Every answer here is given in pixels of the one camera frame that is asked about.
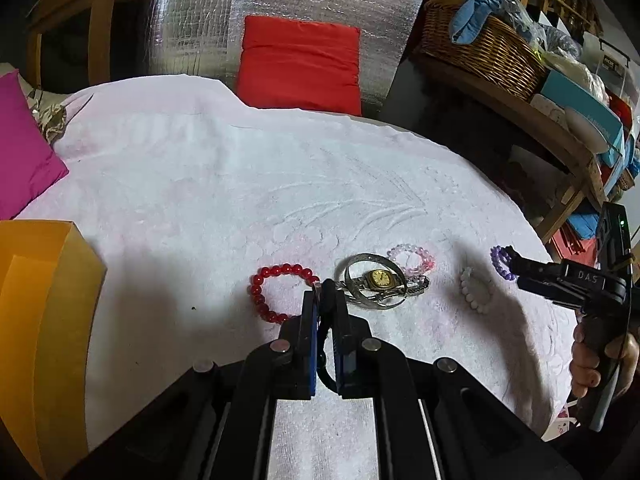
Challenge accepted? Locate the gold face silver wristwatch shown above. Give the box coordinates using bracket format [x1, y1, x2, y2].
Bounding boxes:
[336, 269, 430, 310]

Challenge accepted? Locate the teal box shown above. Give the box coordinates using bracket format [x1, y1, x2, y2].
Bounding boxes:
[541, 70, 625, 168]

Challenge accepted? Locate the orange cardboard box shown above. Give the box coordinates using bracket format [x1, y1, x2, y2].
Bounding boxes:
[1, 220, 106, 479]

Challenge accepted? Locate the dark red bead bracelet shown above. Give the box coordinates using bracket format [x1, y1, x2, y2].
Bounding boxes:
[247, 262, 321, 325]

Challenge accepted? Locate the magenta cushion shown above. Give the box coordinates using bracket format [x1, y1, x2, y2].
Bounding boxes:
[0, 70, 68, 220]

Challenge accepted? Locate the pale pink embossed towel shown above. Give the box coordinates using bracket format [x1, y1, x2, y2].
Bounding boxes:
[23, 76, 577, 479]

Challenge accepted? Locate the purple bead bracelet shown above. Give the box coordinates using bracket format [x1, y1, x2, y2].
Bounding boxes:
[489, 244, 520, 282]

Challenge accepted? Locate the person's right hand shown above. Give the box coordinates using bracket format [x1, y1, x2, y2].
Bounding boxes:
[569, 318, 640, 401]

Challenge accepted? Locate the silver foil insulation sheet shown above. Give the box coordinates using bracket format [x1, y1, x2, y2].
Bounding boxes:
[141, 0, 423, 116]

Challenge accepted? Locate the silver bangle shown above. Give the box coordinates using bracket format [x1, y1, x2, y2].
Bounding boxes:
[336, 252, 409, 310]

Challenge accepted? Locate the wooden shelf table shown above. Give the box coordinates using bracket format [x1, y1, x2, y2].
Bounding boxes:
[416, 54, 608, 243]

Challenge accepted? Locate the wooden cabinet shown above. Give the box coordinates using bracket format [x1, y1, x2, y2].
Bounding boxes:
[24, 0, 142, 91]

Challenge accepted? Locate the patterned beige cloth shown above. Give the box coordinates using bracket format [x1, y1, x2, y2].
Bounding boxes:
[27, 89, 66, 146]

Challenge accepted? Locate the blue cloth in basket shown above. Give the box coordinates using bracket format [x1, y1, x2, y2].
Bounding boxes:
[448, 0, 520, 44]

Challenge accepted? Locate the white bead bracelet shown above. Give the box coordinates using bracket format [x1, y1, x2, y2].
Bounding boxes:
[459, 265, 494, 316]

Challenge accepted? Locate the wicker basket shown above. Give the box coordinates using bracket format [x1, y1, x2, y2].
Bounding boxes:
[418, 2, 548, 101]

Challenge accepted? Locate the red cushion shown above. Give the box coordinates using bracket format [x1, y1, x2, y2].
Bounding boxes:
[235, 15, 361, 116]

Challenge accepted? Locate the pink translucent bead bracelet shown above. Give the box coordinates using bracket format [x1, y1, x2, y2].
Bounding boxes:
[387, 242, 437, 276]

